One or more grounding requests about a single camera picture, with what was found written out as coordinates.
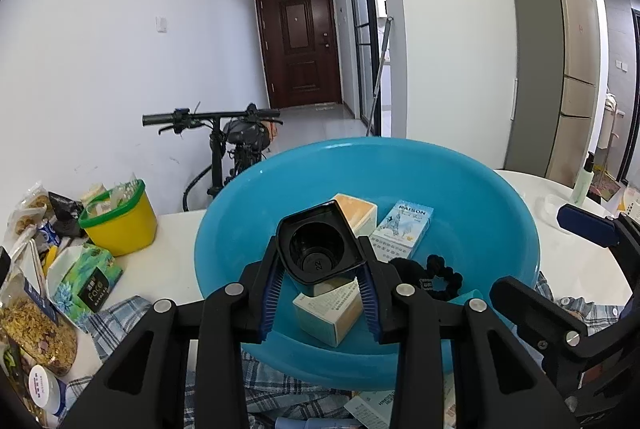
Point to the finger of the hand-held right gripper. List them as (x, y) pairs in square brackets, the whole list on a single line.
[(585, 224), (525, 304)]

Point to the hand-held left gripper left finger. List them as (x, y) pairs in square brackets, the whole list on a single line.
[(270, 299)]

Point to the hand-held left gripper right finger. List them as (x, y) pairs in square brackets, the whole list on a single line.
[(367, 304)]

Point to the black square jar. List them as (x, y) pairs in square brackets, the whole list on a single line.
[(310, 259)]

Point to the blue plastic basin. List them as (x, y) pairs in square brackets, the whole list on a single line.
[(450, 189)]

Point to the white dish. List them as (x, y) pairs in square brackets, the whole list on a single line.
[(552, 209)]

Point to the white box yellow side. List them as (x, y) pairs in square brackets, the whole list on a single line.
[(330, 314)]

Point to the pale green pump bottle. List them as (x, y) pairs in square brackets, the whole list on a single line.
[(582, 184)]

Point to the colourful picture box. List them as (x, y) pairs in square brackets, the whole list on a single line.
[(607, 186)]

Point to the white yellow carton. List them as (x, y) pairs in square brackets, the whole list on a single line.
[(631, 204)]

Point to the black scrunchie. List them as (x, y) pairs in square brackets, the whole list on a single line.
[(440, 266)]

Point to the blue illustrated carton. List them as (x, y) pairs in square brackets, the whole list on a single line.
[(405, 224)]

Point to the cream box orange top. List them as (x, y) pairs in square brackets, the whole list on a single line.
[(357, 214)]

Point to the white carton green print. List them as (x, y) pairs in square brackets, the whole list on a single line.
[(372, 409)]

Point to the white packet orange print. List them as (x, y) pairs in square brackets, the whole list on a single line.
[(448, 404)]

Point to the light blue tube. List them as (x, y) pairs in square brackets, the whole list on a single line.
[(310, 424)]

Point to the blue plaid shirt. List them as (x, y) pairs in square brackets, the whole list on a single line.
[(120, 314)]

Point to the yellow tub green rim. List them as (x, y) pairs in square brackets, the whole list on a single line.
[(127, 224)]

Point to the black bicycle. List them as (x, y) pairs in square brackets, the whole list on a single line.
[(245, 136)]

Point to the orange bag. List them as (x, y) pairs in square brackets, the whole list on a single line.
[(273, 131)]

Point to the grey gold refrigerator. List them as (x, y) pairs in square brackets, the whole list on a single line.
[(540, 59)]

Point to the green tissue pack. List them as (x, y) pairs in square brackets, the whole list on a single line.
[(95, 279)]

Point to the pile of clear snack packets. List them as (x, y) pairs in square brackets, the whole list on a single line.
[(112, 199)]

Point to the black snack packet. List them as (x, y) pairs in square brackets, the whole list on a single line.
[(65, 209)]

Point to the blue white packet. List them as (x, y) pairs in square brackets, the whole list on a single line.
[(50, 234)]

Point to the mop pole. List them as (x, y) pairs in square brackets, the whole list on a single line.
[(380, 69)]

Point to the dried flower bag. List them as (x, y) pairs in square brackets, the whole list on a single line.
[(35, 329)]

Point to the white jar blue label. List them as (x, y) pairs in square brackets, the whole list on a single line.
[(45, 386)]

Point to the brown entrance door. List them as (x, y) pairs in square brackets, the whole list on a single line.
[(300, 59)]

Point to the clear bag blue label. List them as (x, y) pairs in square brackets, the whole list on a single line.
[(30, 269)]

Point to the black framed glass door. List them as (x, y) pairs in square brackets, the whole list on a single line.
[(360, 59)]

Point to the clear cookie bag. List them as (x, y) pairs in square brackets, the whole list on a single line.
[(27, 214)]

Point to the white wall socket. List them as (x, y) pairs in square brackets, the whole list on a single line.
[(621, 65)]

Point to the white light switch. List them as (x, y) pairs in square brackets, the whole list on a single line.
[(161, 24)]

